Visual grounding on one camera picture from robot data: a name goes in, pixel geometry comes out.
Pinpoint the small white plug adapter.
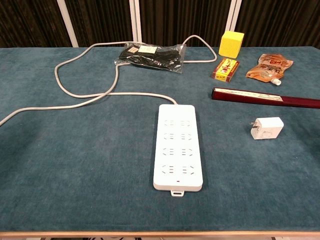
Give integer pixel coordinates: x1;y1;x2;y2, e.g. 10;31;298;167
249;116;285;141

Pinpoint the white power strip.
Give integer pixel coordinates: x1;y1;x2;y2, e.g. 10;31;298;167
152;103;204;198

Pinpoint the black item in clear bag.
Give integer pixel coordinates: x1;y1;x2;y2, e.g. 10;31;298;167
114;42;187;75

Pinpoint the red and yellow small box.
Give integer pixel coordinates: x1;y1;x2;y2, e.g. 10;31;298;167
211;57;241;82

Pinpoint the teal table mat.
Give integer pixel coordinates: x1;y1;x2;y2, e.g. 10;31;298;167
0;46;320;233

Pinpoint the yellow foam cube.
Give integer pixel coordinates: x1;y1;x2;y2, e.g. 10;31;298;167
218;30;245;59

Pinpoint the orange spout pouch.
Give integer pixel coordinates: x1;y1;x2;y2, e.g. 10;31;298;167
245;53;294;87

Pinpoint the dark red long box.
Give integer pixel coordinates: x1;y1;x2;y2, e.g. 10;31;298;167
211;86;320;109

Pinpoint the light grey power strip cable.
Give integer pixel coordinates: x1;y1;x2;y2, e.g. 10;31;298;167
0;34;218;127

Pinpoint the white partition frame post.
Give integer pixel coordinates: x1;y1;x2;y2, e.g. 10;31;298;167
56;0;80;48
128;0;143;43
226;0;243;33

